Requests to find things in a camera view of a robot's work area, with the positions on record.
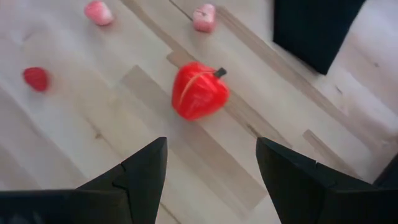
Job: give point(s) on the pink toy cube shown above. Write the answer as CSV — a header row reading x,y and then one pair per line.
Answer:
x,y
204,18
99,12

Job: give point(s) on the red toy raspberry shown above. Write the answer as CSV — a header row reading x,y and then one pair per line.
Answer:
x,y
36,78

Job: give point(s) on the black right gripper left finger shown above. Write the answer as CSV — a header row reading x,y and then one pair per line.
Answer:
x,y
93,202

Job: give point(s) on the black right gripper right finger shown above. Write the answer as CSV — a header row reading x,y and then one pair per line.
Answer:
x,y
317,199

